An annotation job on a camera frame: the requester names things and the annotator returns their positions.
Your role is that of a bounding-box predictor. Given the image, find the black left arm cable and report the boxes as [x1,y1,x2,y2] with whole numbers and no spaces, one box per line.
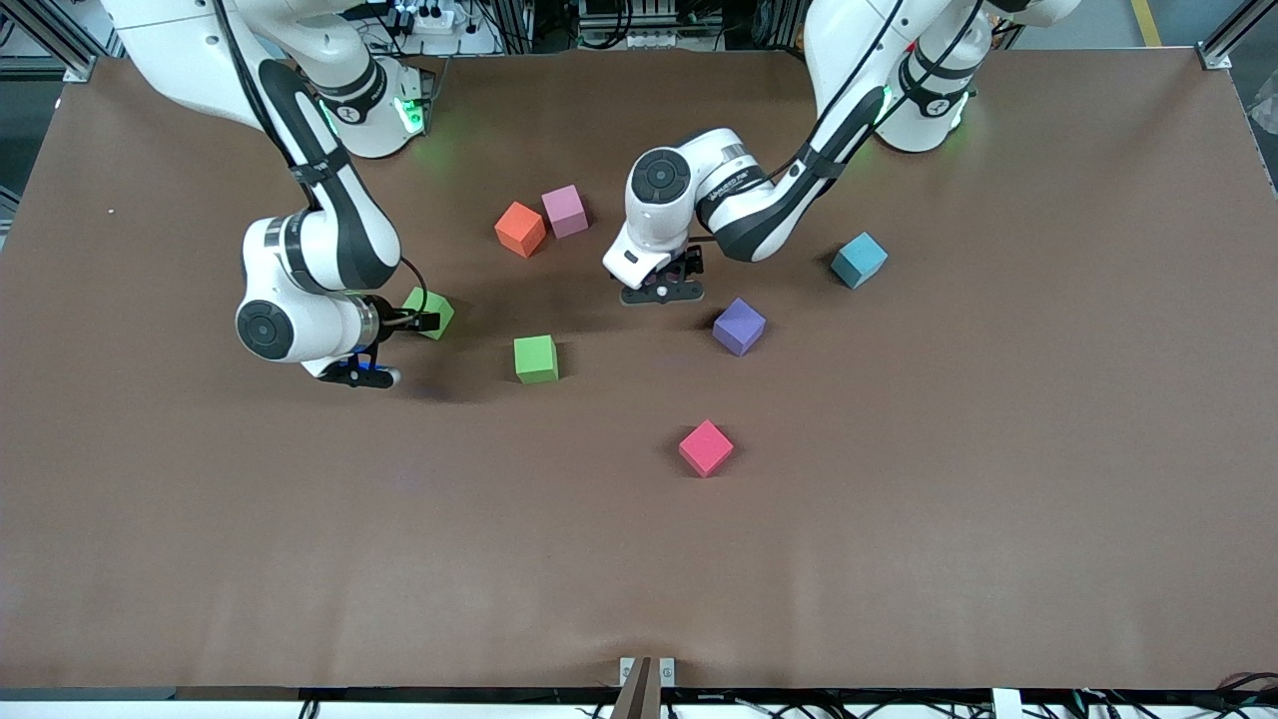
[689,0,989,251]

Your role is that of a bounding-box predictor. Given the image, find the brown post with metal brackets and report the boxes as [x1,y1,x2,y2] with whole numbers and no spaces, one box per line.
[611,656,678,719]

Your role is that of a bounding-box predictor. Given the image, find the purple foam cube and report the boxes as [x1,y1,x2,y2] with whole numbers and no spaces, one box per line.
[712,298,768,358]

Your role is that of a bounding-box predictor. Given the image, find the orange foam cube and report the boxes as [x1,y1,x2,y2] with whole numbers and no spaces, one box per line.
[494,202,548,259]

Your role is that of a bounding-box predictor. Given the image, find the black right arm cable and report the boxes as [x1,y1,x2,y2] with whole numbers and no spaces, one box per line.
[215,0,430,321]

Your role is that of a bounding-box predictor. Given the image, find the light green foam cube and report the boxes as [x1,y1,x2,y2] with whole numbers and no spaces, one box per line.
[402,288,455,341]

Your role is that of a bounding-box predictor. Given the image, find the red foam cube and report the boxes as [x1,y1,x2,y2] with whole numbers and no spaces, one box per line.
[679,419,735,478]

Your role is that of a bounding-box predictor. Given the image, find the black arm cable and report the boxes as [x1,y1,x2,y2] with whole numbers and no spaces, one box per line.
[689,0,989,251]
[215,0,430,321]

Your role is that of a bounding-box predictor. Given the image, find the metal equipment frame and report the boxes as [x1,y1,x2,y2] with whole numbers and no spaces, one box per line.
[577,0,725,49]

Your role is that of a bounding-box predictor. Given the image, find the pink foam cube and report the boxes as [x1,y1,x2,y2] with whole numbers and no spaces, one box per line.
[541,185,590,239]

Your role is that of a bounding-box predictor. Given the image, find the black cable bundle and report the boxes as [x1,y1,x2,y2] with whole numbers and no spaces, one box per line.
[1073,672,1278,719]

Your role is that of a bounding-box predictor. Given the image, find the aluminium frame profile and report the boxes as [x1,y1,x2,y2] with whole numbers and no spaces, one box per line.
[0,0,101,83]
[1198,0,1278,71]

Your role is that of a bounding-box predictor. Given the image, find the brown table cover sheet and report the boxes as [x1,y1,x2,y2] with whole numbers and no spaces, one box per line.
[0,50,1278,690]

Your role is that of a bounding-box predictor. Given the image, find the blue foam cube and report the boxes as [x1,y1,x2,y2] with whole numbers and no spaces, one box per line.
[831,232,890,291]

